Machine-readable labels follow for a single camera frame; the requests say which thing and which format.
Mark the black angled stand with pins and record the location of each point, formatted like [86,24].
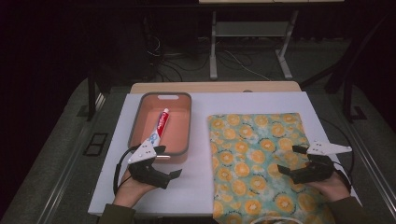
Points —
[348,102]

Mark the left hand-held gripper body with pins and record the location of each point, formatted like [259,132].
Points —
[141,153]

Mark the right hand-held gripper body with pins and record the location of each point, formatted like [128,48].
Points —
[317,169]

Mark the black floor outlet plate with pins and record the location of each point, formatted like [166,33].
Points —
[96,144]

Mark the red and white toothpaste tube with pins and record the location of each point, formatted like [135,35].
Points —
[162,124]

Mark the aluminium rail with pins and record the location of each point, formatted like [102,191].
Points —
[373,168]
[65,174]

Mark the black post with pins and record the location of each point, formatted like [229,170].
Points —
[91,96]

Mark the white board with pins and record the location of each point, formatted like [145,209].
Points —
[193,183]

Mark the orange basin with grey rim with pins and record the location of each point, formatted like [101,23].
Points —
[176,133]

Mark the person's right hand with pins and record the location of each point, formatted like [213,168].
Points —
[334,188]

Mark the person's left hand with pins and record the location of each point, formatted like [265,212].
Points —
[130,191]

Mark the grey metal stand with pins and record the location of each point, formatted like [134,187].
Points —
[250,29]

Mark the wooden table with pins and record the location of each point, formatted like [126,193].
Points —
[214,87]

